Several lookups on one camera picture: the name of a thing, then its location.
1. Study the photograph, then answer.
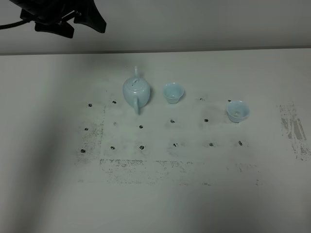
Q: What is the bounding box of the light blue porcelain teapot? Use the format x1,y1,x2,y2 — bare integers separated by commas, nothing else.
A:
122,67,151,115

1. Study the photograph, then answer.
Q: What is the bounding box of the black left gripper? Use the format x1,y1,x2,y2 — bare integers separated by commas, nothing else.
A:
10,0,106,38

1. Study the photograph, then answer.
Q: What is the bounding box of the right blue porcelain teacup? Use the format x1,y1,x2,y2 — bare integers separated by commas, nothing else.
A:
226,100,250,123

